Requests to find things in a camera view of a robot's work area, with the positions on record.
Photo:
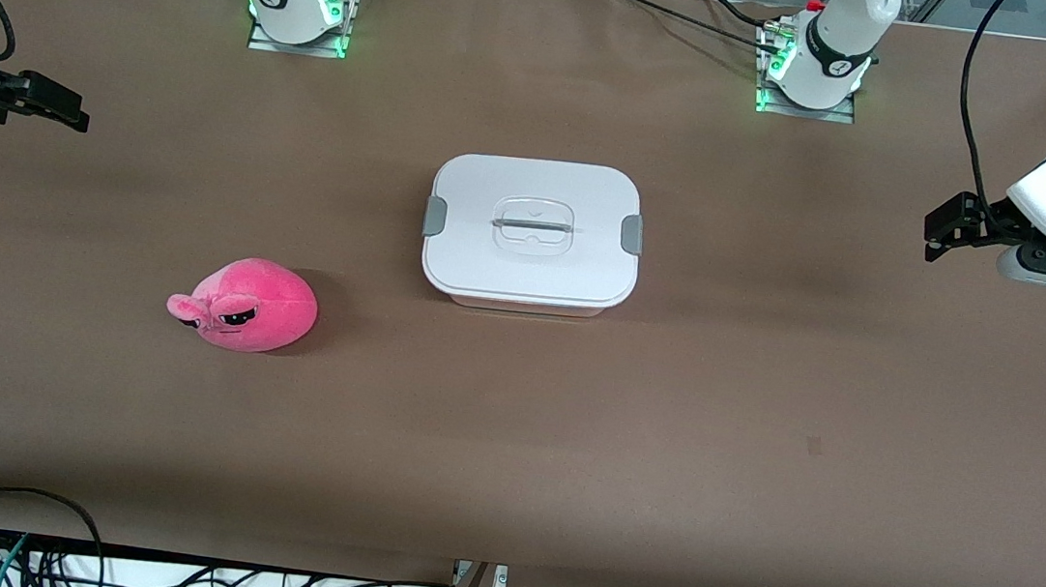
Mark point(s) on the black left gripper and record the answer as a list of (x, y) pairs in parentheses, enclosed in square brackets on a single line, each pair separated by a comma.
[(985, 219)]

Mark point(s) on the pink plush toy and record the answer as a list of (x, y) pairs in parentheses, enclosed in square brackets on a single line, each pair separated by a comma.
[(260, 300)]

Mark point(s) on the grey lid latch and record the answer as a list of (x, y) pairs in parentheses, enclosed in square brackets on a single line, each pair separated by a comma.
[(632, 235), (435, 216)]

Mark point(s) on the white plastic box lid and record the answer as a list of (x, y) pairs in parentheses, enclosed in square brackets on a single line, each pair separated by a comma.
[(524, 279)]

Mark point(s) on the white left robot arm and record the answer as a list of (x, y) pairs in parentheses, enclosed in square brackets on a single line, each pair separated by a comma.
[(835, 54)]

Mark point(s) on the brown table cover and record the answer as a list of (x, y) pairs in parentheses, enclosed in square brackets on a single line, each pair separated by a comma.
[(507, 447)]

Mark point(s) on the metal corner bracket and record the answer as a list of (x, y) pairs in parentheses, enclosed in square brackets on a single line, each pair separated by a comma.
[(501, 575)]

